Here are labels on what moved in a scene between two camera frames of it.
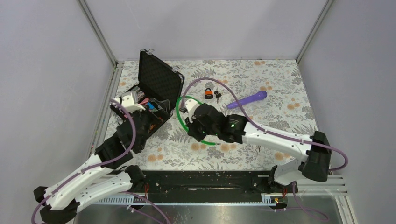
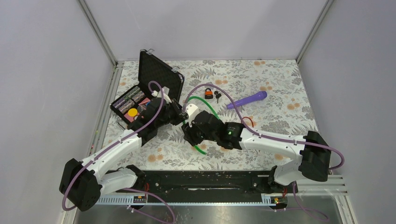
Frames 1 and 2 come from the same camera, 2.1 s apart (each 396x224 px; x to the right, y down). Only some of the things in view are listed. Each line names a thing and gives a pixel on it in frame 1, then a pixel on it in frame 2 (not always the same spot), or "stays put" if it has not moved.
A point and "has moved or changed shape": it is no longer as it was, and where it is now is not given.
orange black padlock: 208,94 stays put
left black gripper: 140,112 → 178,109
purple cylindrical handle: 259,96 stays put
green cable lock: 181,122 has moved or changed shape
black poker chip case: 159,88 stays put
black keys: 218,95 stays put
